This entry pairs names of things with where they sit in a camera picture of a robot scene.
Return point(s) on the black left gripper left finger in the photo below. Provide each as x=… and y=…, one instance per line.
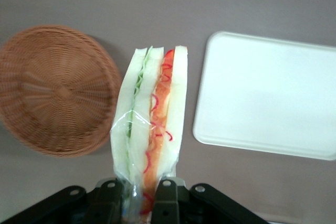
x=105, y=203

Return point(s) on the round brown wicker basket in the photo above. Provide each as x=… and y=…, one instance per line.
x=52, y=90

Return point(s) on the triangle sandwich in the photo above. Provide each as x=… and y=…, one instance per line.
x=141, y=103

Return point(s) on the beige plastic tray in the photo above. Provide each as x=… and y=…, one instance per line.
x=262, y=95

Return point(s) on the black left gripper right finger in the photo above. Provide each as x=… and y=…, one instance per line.
x=168, y=203

